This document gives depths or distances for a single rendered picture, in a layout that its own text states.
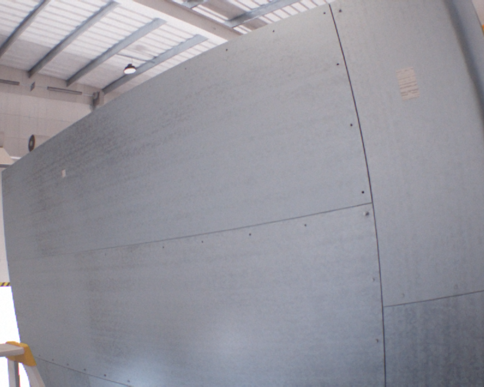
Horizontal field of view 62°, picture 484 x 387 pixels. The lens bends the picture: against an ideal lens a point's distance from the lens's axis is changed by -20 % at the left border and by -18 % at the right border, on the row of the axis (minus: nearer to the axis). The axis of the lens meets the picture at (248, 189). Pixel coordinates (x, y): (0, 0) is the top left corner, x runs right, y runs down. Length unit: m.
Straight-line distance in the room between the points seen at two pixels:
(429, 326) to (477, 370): 0.18
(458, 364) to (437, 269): 0.25
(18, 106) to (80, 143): 10.49
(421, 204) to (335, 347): 0.42
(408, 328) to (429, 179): 0.35
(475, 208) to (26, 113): 11.96
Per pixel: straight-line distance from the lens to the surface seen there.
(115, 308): 1.79
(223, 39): 10.55
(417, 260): 1.09
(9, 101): 12.34
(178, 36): 11.59
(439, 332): 1.11
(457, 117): 1.08
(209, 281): 1.41
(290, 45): 1.30
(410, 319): 1.12
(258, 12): 10.64
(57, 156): 2.14
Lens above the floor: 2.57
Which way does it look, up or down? 8 degrees up
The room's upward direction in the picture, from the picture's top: 7 degrees counter-clockwise
